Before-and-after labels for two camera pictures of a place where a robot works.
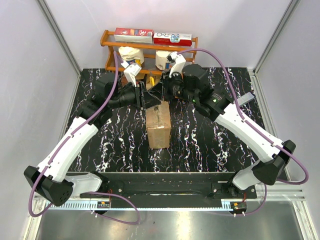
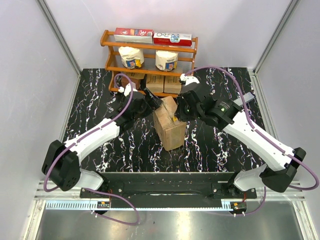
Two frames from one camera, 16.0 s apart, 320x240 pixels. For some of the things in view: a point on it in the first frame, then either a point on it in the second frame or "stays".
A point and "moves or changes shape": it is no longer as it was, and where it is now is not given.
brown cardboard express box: [158, 122] moves or changes shape
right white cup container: [161, 59] stays
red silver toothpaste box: [134, 35] stays
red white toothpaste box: [172, 39] stays
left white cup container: [130, 53] stays
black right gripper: [161, 90] to [179, 113]
